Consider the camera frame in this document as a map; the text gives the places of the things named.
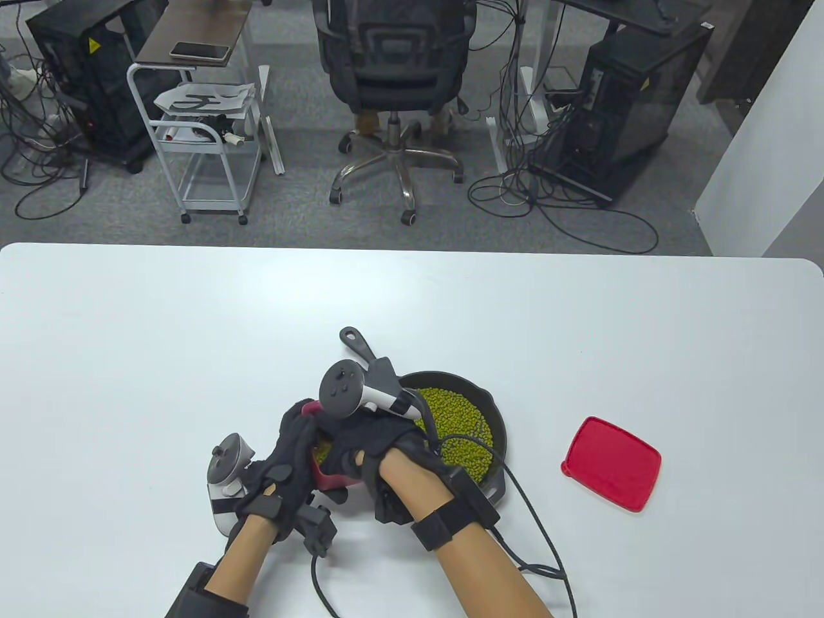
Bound person's left hand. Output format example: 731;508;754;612
235;399;351;548

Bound person's right hand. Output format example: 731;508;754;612
315;412;446;498

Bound red plastic container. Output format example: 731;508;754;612
301;400;362;493

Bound green mung beans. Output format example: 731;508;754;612
314;386;495;485

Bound black frying pan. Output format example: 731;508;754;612
339;326;507;504

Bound red plastic lid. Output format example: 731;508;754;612
560;417;662;514

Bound person's right forearm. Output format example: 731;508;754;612
377;445;556;618

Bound black forearm sensor box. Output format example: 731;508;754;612
164;561;250;618

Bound person's left forearm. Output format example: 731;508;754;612
205;515;279;604

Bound grey white handheld controller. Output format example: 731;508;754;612
319;359;419;420
206;433;255;536

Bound black wrist band with box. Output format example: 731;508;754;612
411;467;501;551

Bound white desk leg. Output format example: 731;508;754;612
257;64;285;176
487;0;556;174

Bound white rolling cart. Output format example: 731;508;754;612
126;62;266;226

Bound white handheld device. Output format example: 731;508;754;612
158;122;223;144

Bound white printed papers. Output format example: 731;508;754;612
153;82;257;120

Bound black mesh office chair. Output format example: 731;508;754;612
311;0;478;226

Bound black computer tower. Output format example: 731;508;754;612
26;0;169;174
529;19;715;207

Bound black smartphone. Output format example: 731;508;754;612
169;42;231;63

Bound brown wooden side table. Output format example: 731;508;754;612
135;0;255;68

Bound white power strip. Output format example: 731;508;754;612
0;68;39;97

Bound black desk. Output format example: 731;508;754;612
554;0;706;36

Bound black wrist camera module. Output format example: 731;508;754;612
293;502;339;557

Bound tangle of black floor cables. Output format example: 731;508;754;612
467;64;660;255
0;19;91;220

